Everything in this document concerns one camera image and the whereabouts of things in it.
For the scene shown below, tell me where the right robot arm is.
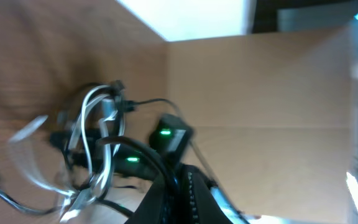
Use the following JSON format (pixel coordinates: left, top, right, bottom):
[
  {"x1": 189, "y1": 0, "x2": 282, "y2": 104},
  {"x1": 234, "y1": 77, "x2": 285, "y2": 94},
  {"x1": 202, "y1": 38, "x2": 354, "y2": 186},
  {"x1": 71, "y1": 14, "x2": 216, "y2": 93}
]
[{"x1": 87, "y1": 114, "x2": 231, "y2": 224}]

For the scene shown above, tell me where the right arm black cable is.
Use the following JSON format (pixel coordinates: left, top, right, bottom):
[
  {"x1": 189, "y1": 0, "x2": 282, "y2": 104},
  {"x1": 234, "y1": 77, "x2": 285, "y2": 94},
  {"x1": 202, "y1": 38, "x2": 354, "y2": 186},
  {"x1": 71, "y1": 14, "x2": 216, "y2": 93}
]
[{"x1": 126, "y1": 98, "x2": 220, "y2": 187}]

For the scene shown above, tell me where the cardboard panel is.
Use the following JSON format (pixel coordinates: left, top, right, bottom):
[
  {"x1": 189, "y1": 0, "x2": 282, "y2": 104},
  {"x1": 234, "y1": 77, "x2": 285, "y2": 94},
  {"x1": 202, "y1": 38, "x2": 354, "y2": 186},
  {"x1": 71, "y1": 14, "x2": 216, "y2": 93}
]
[{"x1": 168, "y1": 27, "x2": 352, "y2": 223}]

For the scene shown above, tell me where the white cable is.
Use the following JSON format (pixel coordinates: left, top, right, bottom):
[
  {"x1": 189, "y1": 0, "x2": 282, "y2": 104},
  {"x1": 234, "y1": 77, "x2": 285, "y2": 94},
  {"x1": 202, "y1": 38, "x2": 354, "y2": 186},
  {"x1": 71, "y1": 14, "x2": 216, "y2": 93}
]
[{"x1": 7, "y1": 84, "x2": 127, "y2": 224}]

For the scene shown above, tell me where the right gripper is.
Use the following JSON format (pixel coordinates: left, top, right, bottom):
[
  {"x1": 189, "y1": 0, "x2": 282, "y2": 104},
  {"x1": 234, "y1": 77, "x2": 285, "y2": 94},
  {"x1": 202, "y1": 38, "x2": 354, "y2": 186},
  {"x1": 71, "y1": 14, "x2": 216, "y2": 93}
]
[{"x1": 50, "y1": 128, "x2": 104, "y2": 174}]

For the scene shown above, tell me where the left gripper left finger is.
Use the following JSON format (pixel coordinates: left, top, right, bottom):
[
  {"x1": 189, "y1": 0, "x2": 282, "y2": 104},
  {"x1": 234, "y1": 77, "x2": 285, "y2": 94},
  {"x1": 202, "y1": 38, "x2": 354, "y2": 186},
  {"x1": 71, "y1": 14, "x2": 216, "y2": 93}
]
[{"x1": 126, "y1": 177, "x2": 169, "y2": 224}]

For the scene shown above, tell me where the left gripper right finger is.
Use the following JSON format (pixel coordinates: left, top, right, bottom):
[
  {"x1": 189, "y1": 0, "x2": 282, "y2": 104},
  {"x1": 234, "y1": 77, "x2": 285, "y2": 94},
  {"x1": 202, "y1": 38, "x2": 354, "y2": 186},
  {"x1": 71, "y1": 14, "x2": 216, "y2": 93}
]
[{"x1": 181, "y1": 165, "x2": 232, "y2": 224}]

